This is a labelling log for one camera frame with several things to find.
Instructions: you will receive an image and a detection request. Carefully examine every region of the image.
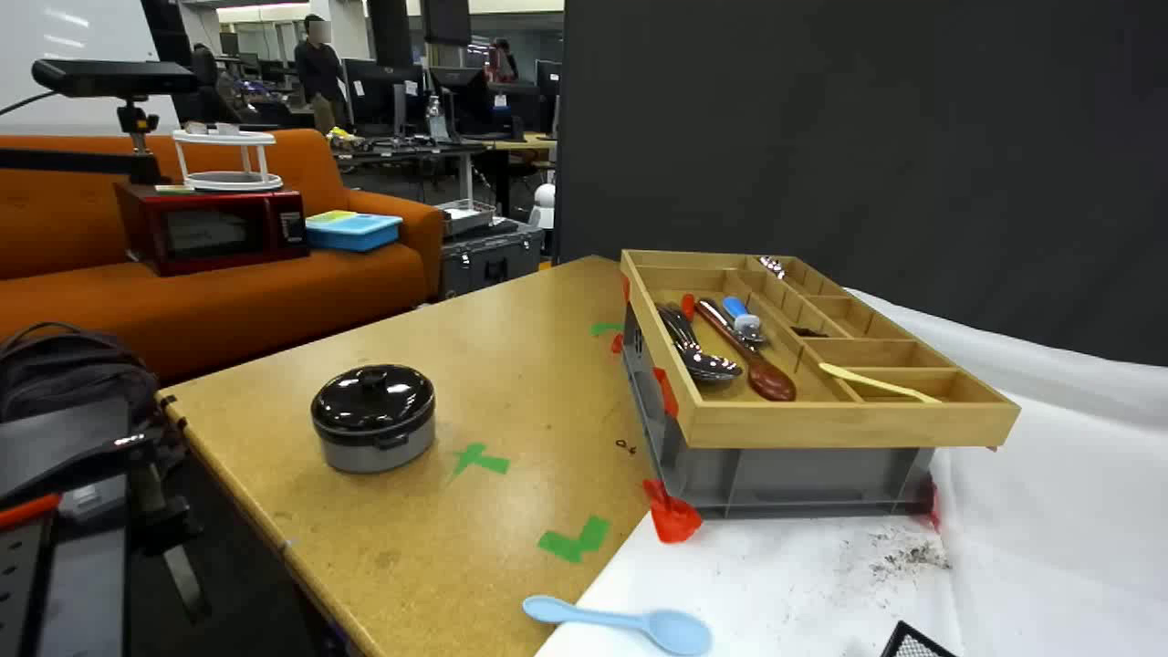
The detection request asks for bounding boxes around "person in dark clothes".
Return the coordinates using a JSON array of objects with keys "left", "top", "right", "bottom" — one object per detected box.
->
[{"left": 292, "top": 10, "right": 354, "bottom": 137}]

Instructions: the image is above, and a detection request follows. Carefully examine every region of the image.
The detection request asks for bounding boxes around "black camera on tripod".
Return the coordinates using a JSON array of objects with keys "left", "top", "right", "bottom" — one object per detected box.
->
[{"left": 28, "top": 55, "right": 200, "bottom": 156}]

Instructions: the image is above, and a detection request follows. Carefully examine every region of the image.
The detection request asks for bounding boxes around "white plastic rack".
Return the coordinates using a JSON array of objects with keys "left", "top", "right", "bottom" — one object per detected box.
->
[{"left": 169, "top": 123, "right": 286, "bottom": 196}]

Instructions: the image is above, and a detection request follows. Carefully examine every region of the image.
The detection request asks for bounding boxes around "metal spoon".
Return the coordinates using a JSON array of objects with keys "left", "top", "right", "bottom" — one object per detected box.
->
[{"left": 657, "top": 300, "right": 744, "bottom": 392}]

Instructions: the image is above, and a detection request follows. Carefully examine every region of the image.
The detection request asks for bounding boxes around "orange sofa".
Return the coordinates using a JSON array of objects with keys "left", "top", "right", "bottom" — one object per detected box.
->
[{"left": 0, "top": 123, "right": 449, "bottom": 386}]

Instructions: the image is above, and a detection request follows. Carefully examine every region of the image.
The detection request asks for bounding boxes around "black metal stand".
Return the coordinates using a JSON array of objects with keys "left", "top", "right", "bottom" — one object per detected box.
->
[{"left": 0, "top": 416, "right": 211, "bottom": 657}]

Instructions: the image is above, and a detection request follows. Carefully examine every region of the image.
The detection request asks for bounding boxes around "grey round pot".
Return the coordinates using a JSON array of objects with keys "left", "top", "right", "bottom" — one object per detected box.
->
[{"left": 312, "top": 416, "right": 438, "bottom": 478}]

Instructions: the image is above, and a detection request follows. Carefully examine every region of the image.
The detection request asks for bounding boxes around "red plastic clamp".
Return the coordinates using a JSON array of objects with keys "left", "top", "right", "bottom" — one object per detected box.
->
[
  {"left": 648, "top": 365, "right": 682, "bottom": 424},
  {"left": 638, "top": 476, "right": 705, "bottom": 549}
]

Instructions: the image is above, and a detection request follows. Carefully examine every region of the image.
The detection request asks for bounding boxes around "black curtain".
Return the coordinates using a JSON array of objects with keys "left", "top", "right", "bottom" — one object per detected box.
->
[{"left": 551, "top": 0, "right": 1168, "bottom": 370}]

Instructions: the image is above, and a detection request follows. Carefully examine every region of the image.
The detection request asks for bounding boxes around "blue and white utensil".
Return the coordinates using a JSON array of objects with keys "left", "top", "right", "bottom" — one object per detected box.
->
[{"left": 719, "top": 291, "right": 767, "bottom": 352}]

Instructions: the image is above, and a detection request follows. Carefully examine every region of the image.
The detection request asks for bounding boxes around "black computer monitor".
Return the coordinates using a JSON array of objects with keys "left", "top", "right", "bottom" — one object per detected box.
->
[{"left": 340, "top": 55, "right": 432, "bottom": 137}]

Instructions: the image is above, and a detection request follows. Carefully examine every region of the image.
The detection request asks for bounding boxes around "black backpack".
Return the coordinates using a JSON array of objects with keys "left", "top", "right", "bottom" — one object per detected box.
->
[{"left": 0, "top": 320, "right": 164, "bottom": 505}]

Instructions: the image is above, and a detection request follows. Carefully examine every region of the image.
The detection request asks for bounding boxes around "yellow spoon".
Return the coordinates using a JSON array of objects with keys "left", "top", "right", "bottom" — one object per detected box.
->
[{"left": 816, "top": 358, "right": 945, "bottom": 408}]

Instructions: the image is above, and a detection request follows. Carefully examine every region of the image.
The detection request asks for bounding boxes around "brown wooden spoon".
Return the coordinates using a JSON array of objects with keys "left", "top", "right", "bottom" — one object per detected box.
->
[{"left": 691, "top": 295, "right": 798, "bottom": 407}]

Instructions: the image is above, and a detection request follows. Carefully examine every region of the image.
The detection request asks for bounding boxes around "blue lunch box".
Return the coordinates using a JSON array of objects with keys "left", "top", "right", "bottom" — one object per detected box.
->
[{"left": 304, "top": 207, "right": 406, "bottom": 255}]

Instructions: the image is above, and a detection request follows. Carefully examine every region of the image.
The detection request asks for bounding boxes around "red microwave oven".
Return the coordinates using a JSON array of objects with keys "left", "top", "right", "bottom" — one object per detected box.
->
[{"left": 114, "top": 180, "right": 309, "bottom": 276}]

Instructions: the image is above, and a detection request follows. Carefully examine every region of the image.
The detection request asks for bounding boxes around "wooden cutlery tray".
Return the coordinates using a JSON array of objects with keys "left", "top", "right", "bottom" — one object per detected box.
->
[{"left": 615, "top": 244, "right": 1025, "bottom": 457}]

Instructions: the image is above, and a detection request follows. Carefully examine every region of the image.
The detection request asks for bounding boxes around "black round lid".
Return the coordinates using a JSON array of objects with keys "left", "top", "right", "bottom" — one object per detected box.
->
[{"left": 305, "top": 362, "right": 438, "bottom": 447}]

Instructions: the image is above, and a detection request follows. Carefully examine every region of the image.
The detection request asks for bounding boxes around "light blue plastic spoon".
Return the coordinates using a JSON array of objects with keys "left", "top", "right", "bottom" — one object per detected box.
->
[{"left": 518, "top": 592, "right": 716, "bottom": 657}]

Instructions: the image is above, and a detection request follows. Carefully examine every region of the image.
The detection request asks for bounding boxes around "black equipment case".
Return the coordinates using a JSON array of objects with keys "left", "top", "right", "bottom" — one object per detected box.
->
[{"left": 438, "top": 216, "right": 546, "bottom": 302}]

